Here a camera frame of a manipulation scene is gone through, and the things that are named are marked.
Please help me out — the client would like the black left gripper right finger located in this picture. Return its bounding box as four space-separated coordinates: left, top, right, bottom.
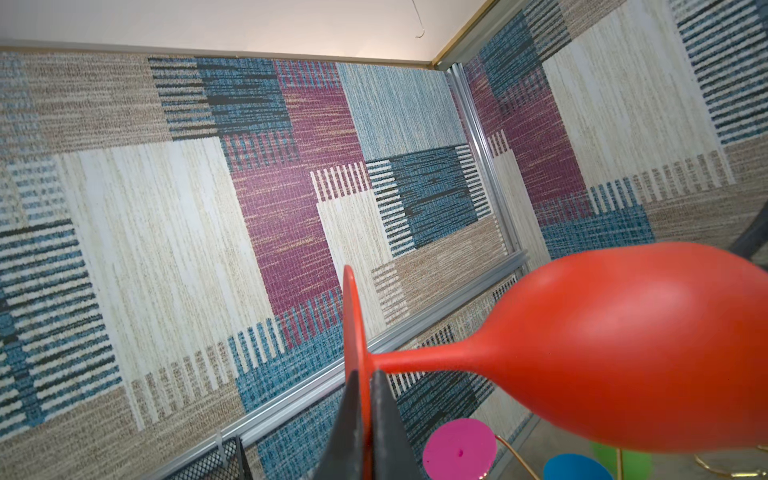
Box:
371 370 422 480

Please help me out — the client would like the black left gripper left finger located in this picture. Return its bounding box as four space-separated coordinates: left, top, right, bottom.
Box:
313 371 364 480

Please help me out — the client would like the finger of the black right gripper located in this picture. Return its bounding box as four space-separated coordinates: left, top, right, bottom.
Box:
728 202 768 260

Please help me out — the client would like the pink wine glass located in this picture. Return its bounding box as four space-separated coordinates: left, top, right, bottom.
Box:
422 418 497 480

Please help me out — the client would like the red wine glass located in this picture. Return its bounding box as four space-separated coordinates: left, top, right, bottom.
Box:
343 242 767 479

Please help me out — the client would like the blue wine glass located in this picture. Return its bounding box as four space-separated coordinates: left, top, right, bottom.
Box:
542 454 613 480

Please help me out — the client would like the green wine glass front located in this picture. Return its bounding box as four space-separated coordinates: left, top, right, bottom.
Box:
591 442 653 480

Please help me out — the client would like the black mesh shelf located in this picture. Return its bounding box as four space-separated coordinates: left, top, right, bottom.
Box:
166 437 254 480

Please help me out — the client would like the gold wire glass rack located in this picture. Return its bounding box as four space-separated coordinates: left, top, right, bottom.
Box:
489 430 767 479

